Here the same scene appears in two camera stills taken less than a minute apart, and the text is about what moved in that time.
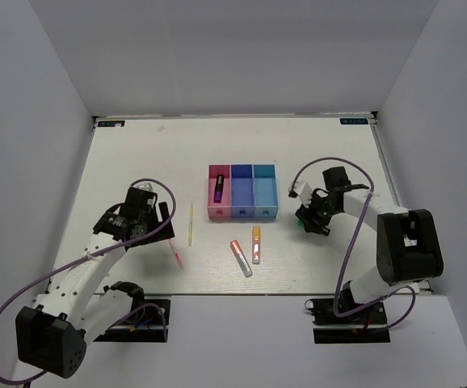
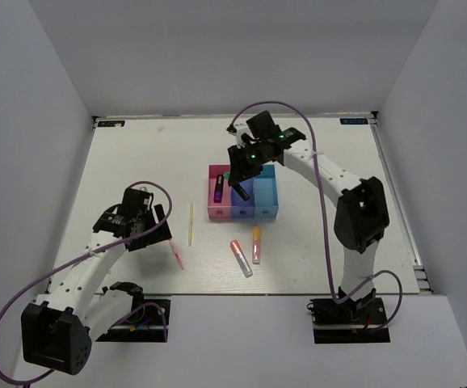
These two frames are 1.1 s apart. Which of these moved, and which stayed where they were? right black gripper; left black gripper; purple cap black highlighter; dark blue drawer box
Moved: right black gripper
Stayed: purple cap black highlighter; dark blue drawer box; left black gripper
